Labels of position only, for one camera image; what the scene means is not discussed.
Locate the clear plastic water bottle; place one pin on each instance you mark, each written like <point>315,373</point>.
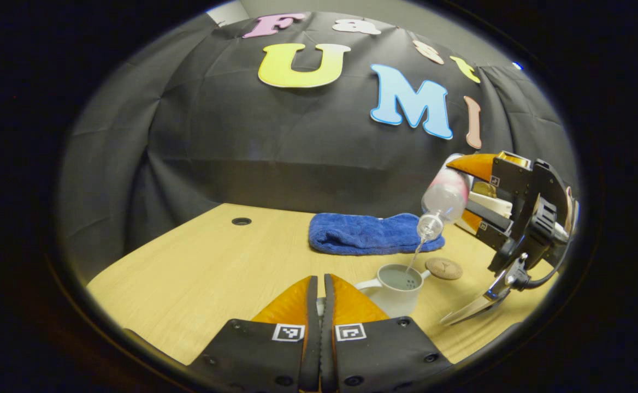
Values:
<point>444,199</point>

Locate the white toaster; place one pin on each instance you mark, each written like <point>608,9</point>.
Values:
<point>494,206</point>

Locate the white teacup lid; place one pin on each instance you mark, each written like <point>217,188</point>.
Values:
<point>320,305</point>

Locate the blue towel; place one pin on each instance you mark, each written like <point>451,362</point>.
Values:
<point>368,234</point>

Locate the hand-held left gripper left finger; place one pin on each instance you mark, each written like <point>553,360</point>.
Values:
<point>312,349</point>

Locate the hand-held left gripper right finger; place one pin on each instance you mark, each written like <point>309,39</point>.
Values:
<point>327,355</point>

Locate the round brown coaster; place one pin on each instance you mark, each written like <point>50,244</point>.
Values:
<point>443,268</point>

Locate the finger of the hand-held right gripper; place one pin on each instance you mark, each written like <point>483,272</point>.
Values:
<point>494,219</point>
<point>507,172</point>

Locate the black backdrop cloth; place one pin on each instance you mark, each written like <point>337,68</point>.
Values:
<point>275,153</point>

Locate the white teacup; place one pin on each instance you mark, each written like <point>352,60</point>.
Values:
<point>398,300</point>

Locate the brown toast slice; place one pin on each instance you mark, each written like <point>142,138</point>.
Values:
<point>484,189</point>

